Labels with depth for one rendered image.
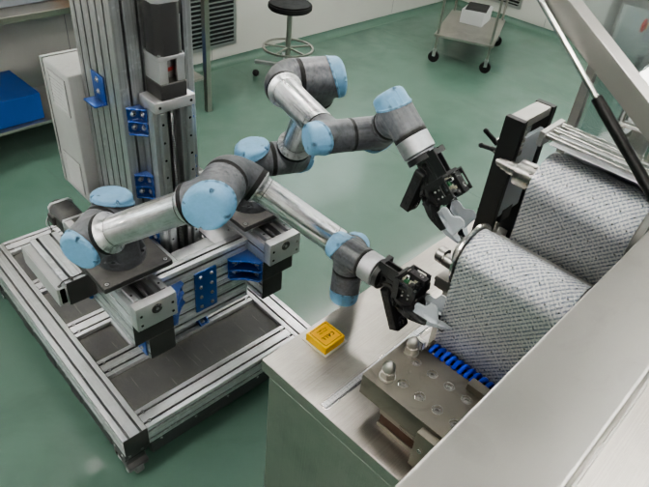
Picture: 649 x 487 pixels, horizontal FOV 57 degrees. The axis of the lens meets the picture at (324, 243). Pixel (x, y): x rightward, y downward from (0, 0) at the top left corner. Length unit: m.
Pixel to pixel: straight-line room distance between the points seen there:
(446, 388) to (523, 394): 0.82
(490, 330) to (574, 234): 0.28
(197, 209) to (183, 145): 0.53
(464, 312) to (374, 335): 0.34
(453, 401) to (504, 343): 0.16
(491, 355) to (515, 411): 0.83
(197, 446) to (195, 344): 0.38
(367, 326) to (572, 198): 0.60
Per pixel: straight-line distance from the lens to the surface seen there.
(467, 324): 1.32
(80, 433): 2.54
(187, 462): 2.40
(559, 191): 1.38
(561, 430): 0.51
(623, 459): 0.81
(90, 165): 2.20
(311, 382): 1.45
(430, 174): 1.30
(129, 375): 2.39
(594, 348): 0.58
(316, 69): 1.69
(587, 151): 1.38
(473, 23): 6.22
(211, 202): 1.41
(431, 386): 1.32
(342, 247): 1.44
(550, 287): 1.21
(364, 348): 1.54
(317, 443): 1.50
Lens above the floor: 2.03
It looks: 38 degrees down
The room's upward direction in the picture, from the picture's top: 6 degrees clockwise
